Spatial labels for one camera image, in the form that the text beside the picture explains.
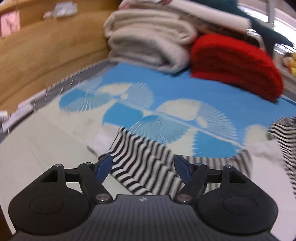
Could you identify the tissue pack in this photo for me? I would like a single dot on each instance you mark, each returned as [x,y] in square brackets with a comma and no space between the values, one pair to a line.
[61,10]

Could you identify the teal shark plush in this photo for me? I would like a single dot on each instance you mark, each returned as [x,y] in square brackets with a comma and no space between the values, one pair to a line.
[269,36]

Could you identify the wooden headboard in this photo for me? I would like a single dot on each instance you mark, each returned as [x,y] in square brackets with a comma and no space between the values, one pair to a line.
[44,51]

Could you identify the cream folded quilt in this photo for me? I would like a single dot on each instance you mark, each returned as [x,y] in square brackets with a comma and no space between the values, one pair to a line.
[152,38]

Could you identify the yellow plush toys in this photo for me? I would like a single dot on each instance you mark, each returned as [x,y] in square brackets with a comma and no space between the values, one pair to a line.
[291,63]

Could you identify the white folded bedding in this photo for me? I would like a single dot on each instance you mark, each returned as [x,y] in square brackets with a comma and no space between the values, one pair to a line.
[210,15]

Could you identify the blue white patterned bedsheet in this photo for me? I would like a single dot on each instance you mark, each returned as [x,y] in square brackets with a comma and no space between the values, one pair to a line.
[191,117]

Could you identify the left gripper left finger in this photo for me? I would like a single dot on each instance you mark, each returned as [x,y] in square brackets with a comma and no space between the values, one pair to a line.
[61,199]

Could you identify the red folded blanket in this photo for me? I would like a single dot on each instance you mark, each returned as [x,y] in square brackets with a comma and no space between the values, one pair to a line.
[238,63]

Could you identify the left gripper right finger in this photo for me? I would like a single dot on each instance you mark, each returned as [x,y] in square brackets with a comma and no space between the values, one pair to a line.
[226,200]

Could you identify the striped white hooded sweater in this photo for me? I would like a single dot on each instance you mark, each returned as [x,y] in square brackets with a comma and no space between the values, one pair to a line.
[146,167]

